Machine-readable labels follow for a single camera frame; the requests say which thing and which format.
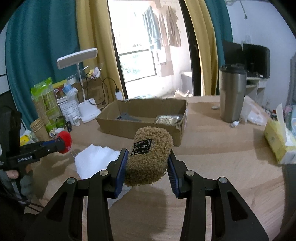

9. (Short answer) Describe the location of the red pompom ball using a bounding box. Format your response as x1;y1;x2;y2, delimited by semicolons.
57;131;72;154

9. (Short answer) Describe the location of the brown fuzzy soft object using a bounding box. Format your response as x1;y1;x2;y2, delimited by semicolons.
125;126;173;187

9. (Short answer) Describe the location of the grey cloth item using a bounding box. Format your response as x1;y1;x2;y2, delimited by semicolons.
116;113;141;122

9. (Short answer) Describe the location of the cotton swab plastic bag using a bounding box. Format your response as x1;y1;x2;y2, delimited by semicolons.
154;114;183;126

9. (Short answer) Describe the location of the person left hand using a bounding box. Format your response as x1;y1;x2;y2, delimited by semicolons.
1;170;34;201

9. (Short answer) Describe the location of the black small flashlight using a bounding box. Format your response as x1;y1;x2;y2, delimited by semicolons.
67;121;72;132

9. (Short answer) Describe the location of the white pill bottle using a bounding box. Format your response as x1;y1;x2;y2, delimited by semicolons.
67;108;75;126
71;113;81;126

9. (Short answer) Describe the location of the white perforated basket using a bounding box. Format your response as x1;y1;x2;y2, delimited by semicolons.
57;96;81;121

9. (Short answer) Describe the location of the white desk lamp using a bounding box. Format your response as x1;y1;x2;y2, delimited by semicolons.
56;47;102;123

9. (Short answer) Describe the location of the brown cardboard box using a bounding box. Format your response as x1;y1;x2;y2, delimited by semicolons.
96;98;188;146

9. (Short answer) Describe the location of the green snack bag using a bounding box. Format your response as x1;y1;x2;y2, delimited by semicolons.
30;77;62;133

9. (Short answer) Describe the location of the white phone charger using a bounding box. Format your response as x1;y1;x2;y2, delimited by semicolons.
115;88;124;100

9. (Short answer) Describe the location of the yellow tissue box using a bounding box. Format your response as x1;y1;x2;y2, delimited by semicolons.
264;104;295;165

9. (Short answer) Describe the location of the steel travel mug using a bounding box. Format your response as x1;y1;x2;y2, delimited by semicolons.
219;64;247;123

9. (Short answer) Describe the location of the teal left curtain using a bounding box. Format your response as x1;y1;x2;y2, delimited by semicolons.
5;1;80;128

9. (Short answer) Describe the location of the teal curtain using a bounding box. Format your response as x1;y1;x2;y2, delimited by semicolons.
205;0;233;68
5;1;80;128

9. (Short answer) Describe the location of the white computer desk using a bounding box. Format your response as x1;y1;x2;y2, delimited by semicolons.
245;77;268;106

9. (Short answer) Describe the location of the yellow left curtain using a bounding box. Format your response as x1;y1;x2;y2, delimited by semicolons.
76;1;123;101

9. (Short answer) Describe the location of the yellow curtain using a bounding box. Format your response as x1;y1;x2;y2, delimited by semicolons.
185;0;218;95
76;1;123;101

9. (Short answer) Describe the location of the grey bed headboard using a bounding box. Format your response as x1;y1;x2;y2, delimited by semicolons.
286;53;296;105

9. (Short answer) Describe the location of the black computer monitor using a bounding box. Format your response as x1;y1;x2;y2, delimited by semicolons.
223;40;270;79

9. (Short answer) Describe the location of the yellow right curtain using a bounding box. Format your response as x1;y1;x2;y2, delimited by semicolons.
185;0;218;95

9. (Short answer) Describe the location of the teal right curtain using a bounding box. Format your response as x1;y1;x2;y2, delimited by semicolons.
205;0;233;68

